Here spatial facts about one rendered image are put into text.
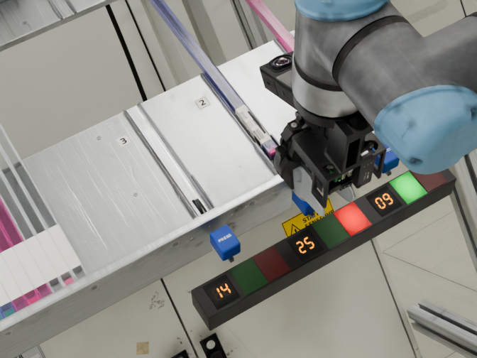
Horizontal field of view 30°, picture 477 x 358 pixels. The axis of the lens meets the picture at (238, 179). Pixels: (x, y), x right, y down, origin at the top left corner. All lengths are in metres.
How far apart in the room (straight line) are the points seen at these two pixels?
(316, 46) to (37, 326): 0.45
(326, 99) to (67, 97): 2.20
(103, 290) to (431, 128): 0.46
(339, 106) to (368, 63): 0.11
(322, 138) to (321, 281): 0.60
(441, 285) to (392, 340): 0.76
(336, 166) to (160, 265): 0.26
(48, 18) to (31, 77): 1.70
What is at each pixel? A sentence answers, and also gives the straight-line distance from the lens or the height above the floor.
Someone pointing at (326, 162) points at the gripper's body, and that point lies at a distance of 0.86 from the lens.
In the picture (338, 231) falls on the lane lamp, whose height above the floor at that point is 0.65.
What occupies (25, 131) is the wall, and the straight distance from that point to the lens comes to 2.93.
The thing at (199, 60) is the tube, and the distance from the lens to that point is 1.14.
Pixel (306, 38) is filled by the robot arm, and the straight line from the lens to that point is 0.74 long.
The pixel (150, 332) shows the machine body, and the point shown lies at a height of 0.51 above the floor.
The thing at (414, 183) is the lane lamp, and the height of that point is 0.66.
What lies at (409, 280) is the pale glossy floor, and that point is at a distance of 2.34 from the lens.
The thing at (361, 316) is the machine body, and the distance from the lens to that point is 1.49.
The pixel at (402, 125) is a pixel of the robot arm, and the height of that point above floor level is 0.84.
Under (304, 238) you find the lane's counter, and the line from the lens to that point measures 1.01.
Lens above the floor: 1.03
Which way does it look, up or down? 16 degrees down
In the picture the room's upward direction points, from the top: 23 degrees counter-clockwise
